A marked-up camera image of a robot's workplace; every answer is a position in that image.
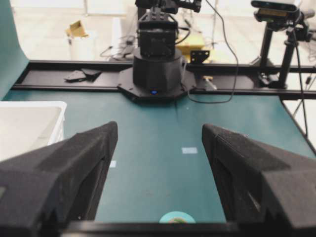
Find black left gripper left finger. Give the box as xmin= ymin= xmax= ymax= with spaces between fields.
xmin=0 ymin=121 xmax=118 ymax=237

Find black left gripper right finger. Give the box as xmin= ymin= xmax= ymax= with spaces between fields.
xmin=202 ymin=124 xmax=316 ymax=232

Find teal tape roll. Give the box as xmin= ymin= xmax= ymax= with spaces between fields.
xmin=159 ymin=211 xmax=196 ymax=224

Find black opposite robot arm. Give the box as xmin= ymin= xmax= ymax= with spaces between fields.
xmin=0 ymin=0 xmax=316 ymax=237

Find white plastic basket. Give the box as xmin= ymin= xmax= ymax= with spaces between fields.
xmin=0 ymin=101 xmax=67 ymax=161

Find white tape marker piece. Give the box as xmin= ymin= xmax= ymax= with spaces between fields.
xmin=110 ymin=160 xmax=117 ymax=168
xmin=181 ymin=147 xmax=198 ymax=154

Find small cardboard box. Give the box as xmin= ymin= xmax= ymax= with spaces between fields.
xmin=66 ymin=20 xmax=88 ymax=38

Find black aluminium table rail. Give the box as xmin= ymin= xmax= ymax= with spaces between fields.
xmin=11 ymin=61 xmax=301 ymax=100

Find black flat plates on rail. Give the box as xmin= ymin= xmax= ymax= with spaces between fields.
xmin=64 ymin=68 xmax=102 ymax=83

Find black metal bracket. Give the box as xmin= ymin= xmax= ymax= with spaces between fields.
xmin=190 ymin=50 xmax=210 ymax=64

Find yellow box behind rail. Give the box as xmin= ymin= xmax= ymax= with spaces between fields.
xmin=176 ymin=33 xmax=205 ymax=62

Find black camera stand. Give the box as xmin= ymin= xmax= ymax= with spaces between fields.
xmin=250 ymin=21 xmax=314 ymax=89

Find black depth camera on stand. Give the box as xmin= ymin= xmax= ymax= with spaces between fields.
xmin=250 ymin=0 xmax=302 ymax=22

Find black cable on table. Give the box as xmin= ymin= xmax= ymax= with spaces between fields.
xmin=184 ymin=0 xmax=239 ymax=104

